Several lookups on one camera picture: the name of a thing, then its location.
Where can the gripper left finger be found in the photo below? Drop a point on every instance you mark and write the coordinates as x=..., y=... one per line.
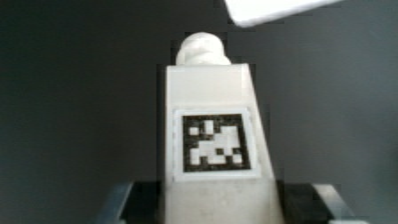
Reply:
x=112, y=209

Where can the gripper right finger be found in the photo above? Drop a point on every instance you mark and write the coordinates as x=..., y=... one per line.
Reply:
x=343, y=216

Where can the white table leg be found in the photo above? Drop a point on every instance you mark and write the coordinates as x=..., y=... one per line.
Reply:
x=221, y=186

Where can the white sheet with tags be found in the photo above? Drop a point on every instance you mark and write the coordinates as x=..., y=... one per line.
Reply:
x=253, y=12

